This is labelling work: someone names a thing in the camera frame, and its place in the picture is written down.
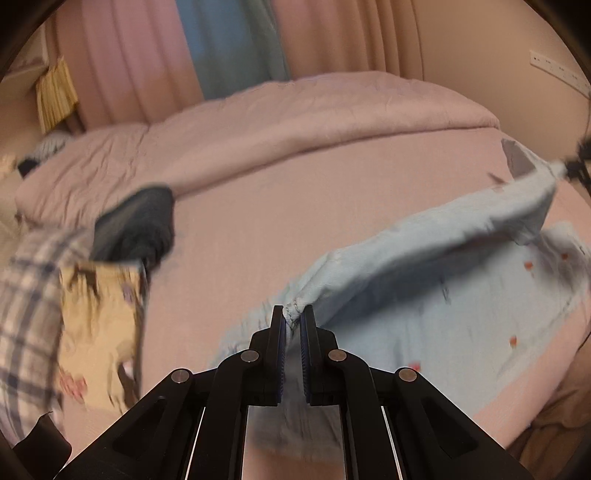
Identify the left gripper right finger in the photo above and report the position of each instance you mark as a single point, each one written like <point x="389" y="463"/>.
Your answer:
<point x="396" y="425"/>

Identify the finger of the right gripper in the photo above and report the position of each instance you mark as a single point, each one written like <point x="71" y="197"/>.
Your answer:
<point x="577" y="167"/>

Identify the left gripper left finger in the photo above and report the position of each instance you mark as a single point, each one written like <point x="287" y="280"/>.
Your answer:
<point x="191" y="425"/>

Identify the light blue strawberry pants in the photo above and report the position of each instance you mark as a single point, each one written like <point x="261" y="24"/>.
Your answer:
<point x="479" y="295"/>

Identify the cream patterned folded cloth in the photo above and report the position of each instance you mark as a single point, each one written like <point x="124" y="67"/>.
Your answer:
<point x="102" y="306"/>

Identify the pink bed sheet mattress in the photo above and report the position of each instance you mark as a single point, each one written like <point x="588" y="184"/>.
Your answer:
<point x="242" y="241"/>

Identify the plaid grey white pillow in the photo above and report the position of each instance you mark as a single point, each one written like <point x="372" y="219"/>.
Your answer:
<point x="31" y="323"/>

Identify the dark navy folded garment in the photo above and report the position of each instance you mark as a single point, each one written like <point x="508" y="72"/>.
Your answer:
<point x="140" y="228"/>

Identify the pink folded duvet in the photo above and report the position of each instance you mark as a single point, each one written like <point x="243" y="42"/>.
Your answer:
<point x="217" y="140"/>

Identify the checkered blue pillow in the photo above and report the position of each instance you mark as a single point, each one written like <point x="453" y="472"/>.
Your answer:
<point x="49" y="146"/>

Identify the yellow straw tassel hanging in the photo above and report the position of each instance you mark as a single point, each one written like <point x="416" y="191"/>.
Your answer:
<point x="56" y="96"/>

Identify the blue curtain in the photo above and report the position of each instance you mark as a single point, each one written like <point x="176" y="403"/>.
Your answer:
<point x="233" y="44"/>

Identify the pink curtain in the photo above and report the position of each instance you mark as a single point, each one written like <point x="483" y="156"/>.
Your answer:
<point x="130" y="62"/>

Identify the white wall power strip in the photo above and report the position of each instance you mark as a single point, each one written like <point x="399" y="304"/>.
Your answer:
<point x="569" y="77"/>

